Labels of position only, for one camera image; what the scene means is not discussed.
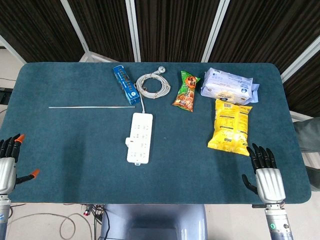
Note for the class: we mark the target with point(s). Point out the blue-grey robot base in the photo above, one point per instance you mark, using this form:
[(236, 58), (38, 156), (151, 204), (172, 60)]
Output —
[(152, 220)]

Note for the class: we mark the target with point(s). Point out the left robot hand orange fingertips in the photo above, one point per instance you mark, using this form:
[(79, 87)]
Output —
[(7, 172)]

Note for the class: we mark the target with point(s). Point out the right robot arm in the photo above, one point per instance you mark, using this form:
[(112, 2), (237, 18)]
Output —
[(277, 222)]

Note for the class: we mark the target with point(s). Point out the grey chair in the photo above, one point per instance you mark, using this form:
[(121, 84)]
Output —
[(308, 135)]

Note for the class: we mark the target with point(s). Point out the dark slatted partition panel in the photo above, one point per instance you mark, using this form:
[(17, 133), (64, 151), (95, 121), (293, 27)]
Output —
[(172, 30), (307, 95), (262, 30), (107, 25), (37, 25)]

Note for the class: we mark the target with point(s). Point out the long blue box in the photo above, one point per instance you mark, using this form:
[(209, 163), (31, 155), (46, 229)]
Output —
[(126, 85)]

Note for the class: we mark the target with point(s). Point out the teal table mat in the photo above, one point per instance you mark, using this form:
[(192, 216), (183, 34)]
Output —
[(75, 150)]

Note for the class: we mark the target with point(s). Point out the yellow snack bag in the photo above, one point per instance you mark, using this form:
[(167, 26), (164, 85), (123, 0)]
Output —
[(231, 127)]

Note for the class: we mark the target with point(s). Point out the white tissue pack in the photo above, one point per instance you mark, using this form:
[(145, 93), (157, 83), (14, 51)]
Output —
[(225, 82)]

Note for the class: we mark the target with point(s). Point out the green orange snack bag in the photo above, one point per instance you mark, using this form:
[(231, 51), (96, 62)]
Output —
[(186, 92)]

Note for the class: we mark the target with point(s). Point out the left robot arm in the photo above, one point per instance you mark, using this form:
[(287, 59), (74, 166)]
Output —
[(3, 217)]

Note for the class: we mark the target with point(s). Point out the white charger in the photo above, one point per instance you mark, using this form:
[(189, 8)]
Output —
[(130, 142)]

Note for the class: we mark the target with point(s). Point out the light blue plastic pack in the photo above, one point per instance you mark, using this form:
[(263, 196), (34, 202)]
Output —
[(255, 92)]

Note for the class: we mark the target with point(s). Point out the white power strip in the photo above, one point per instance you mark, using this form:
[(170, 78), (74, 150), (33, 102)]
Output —
[(142, 125)]

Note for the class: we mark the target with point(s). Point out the black floor object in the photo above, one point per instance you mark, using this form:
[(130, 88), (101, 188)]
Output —
[(3, 96)]

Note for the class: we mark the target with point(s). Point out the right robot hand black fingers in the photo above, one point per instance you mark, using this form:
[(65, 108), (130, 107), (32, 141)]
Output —
[(270, 185)]

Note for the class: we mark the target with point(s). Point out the thin metal rod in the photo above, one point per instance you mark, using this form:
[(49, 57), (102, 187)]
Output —
[(90, 107)]

